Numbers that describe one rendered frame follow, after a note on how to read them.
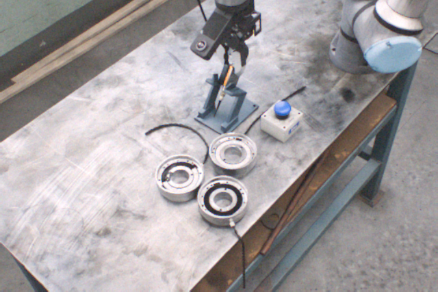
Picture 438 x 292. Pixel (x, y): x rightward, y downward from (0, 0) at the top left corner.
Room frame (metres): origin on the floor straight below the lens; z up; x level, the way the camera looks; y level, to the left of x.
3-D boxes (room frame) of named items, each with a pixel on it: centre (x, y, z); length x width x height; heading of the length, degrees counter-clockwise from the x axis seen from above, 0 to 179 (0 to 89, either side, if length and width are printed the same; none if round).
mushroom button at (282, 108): (0.86, -0.14, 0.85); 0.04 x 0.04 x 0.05
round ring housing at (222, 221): (0.65, 0.00, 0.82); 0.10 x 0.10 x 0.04
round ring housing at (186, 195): (0.72, 0.09, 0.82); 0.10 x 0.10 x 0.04
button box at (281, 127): (0.87, -0.15, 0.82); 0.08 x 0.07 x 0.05; 136
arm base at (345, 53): (1.11, -0.38, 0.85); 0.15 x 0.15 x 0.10
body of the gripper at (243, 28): (0.95, -0.05, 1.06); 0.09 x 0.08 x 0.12; 137
